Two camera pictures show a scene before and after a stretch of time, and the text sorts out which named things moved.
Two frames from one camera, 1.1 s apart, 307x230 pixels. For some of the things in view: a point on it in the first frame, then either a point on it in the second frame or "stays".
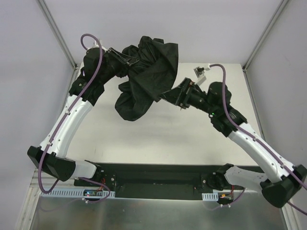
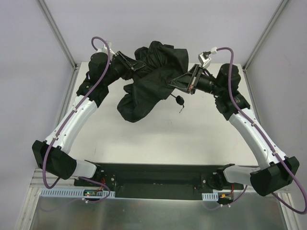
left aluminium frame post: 55,31 stays
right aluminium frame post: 265,33 stays
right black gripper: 185,93 → 194,79
